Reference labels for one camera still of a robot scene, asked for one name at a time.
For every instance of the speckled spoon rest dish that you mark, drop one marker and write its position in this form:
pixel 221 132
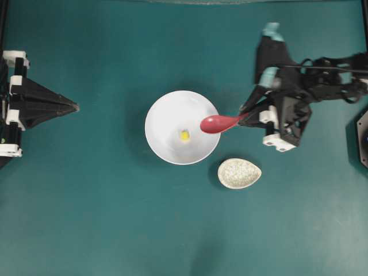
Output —
pixel 237 173

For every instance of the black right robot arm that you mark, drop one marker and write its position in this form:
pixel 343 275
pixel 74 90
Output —
pixel 327 79

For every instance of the yellow hexagonal prism block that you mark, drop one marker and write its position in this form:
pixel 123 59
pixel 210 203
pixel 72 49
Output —
pixel 184 135

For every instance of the white round bowl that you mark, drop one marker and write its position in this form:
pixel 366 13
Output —
pixel 172 113

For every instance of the pink ceramic spoon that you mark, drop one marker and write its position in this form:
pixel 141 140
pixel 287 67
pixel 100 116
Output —
pixel 217 123

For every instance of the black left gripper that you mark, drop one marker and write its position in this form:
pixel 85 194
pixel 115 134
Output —
pixel 14 84

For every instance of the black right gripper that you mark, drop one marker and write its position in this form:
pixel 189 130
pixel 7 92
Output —
pixel 279 95

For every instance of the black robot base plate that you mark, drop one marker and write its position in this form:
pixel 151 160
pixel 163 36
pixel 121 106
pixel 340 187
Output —
pixel 361 130

